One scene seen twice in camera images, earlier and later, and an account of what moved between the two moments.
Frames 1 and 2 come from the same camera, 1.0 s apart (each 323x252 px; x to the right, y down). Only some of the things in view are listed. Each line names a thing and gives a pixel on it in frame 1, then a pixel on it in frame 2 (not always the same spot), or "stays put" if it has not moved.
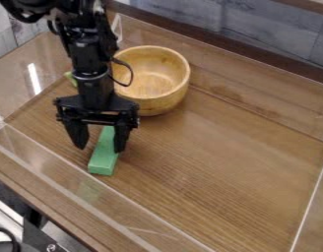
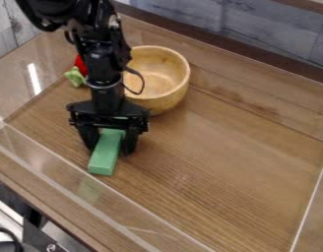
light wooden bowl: x=151 y=76 stays put
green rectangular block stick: x=104 y=159 stays put
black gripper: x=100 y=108 -> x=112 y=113
